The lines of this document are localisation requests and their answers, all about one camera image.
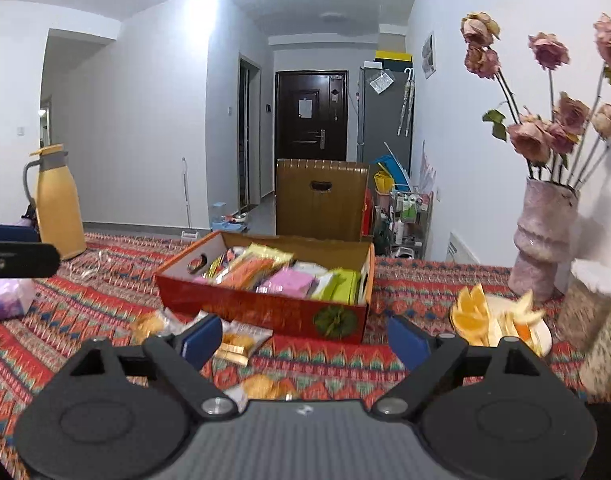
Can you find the blue pet bowl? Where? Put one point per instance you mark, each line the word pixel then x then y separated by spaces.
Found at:
pixel 220 217

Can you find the dried pink roses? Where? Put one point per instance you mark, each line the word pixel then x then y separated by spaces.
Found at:
pixel 545 130

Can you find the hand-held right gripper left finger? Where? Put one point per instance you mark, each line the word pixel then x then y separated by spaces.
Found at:
pixel 204 341

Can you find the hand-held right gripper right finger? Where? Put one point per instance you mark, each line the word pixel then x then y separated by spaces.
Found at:
pixel 408 341

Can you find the pink ribbed vase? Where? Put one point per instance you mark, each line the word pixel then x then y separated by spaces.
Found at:
pixel 540 240

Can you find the red cardboard box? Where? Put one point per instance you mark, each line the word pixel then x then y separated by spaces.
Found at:
pixel 265 315

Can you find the yellow box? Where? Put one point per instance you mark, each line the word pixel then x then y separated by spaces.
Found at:
pixel 393 56

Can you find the pink snack packet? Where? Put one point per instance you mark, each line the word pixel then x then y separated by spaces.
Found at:
pixel 288 282

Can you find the white snack packet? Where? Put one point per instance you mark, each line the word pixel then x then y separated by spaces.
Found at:
pixel 310 270

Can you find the green snack packet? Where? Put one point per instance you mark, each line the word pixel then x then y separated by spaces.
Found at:
pixel 338 287

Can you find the purple tissue pack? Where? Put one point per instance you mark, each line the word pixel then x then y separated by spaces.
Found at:
pixel 5 300

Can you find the orange snack packet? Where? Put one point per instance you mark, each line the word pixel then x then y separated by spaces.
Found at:
pixel 248 274

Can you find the white mop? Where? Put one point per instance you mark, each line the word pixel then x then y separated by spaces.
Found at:
pixel 188 200

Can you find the clear cookie packet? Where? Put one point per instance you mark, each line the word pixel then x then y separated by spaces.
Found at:
pixel 240 342
pixel 263 390
pixel 155 325

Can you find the brown cardboard box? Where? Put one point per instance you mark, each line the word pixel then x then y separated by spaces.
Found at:
pixel 320 200

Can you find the folded umbrella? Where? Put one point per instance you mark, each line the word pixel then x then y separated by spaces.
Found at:
pixel 406 102

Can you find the patterned red tablecloth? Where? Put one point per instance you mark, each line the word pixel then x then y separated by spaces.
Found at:
pixel 85 320

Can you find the white plate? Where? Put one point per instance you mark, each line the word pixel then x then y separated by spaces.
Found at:
pixel 543 340

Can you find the yellow thermos jug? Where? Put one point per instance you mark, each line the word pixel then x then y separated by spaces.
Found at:
pixel 57 205

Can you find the dark entrance door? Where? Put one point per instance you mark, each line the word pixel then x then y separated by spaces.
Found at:
pixel 310 115

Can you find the grey refrigerator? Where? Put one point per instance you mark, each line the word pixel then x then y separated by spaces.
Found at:
pixel 383 120

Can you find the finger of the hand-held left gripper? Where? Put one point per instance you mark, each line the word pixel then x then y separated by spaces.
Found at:
pixel 20 261
pixel 12 232

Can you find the white wall heater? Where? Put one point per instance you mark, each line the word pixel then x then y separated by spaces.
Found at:
pixel 463 249

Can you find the storage trolley rack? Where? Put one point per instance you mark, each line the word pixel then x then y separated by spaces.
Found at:
pixel 410 222

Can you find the clear plastic bag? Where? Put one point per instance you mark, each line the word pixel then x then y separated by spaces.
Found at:
pixel 382 82

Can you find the wall picture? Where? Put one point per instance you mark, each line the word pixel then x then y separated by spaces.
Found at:
pixel 428 55

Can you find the blue and yellow boards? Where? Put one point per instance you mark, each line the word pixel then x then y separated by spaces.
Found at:
pixel 390 172

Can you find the yellow snack packet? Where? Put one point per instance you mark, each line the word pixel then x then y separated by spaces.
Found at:
pixel 270 253

